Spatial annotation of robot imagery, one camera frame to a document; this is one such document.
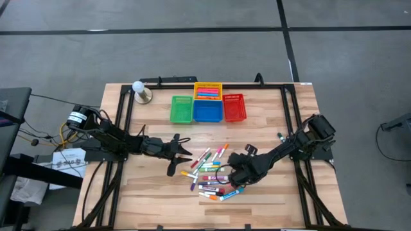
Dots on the purple cap marker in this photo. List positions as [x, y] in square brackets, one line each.
[193, 185]

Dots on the white plastic bag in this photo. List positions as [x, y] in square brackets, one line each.
[29, 191]

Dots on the orange highlighter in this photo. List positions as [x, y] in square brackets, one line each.
[207, 97]

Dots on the dark red Expo thick marker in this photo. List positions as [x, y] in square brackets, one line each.
[210, 188]

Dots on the black bar device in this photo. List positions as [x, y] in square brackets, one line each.
[173, 79]

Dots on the blue Expo thin marker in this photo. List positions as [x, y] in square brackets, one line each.
[210, 183]

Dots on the green plastic basket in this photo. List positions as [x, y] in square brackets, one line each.
[181, 109]

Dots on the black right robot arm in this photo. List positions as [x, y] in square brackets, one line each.
[282, 149]

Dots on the black plug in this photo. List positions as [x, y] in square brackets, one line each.
[34, 142]

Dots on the red plastic basket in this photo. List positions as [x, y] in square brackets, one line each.
[234, 108]

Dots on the white paper sheet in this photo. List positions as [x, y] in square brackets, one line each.
[69, 163]

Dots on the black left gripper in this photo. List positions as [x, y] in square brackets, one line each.
[157, 147]

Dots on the magenta Expo thick marker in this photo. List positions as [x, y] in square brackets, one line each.
[215, 177]

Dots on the blue plastic basket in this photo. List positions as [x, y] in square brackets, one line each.
[208, 111]

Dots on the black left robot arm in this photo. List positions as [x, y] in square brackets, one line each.
[112, 138]

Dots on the grey metal stand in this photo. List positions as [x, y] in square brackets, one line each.
[399, 123]

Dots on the pink Sharpie highlighter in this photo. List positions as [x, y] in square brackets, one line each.
[208, 89]
[208, 92]

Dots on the black table clamp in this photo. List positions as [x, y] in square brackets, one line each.
[247, 227]
[159, 228]
[256, 78]

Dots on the black aluminium table frame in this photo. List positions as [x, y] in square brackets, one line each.
[180, 86]

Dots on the dark green Expo thick marker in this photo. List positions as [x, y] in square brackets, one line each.
[281, 137]

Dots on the teal Expo thick marker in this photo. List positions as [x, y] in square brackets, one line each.
[232, 193]

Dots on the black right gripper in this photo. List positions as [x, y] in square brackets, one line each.
[253, 167]

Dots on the yellow cap small marker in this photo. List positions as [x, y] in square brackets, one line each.
[214, 166]

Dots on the black beam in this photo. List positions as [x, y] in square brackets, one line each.
[64, 180]

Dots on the black cap small marker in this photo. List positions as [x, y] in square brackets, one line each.
[215, 193]

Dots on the blue highlighter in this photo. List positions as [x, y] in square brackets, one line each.
[208, 94]

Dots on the yellow plastic basket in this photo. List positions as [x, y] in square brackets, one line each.
[208, 85]

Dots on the pink cap small marker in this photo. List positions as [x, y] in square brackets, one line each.
[217, 153]

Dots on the grey desk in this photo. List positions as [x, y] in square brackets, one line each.
[16, 99]

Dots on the blue cap small marker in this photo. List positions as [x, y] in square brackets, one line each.
[213, 163]

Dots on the white bulb lamp metal base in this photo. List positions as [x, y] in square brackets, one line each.
[138, 86]

